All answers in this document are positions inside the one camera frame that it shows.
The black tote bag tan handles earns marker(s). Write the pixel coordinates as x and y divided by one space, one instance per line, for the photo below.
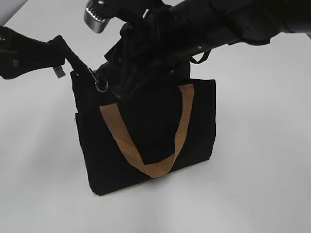
169 126

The silver zipper pull clasp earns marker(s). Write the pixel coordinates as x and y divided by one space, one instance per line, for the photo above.
101 84

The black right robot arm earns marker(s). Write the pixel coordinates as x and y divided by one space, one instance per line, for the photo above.
204 25

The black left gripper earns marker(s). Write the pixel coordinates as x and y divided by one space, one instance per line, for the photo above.
20 55

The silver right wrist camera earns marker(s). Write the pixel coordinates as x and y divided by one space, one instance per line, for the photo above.
93 20

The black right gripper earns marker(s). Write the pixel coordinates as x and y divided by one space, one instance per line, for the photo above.
138 53

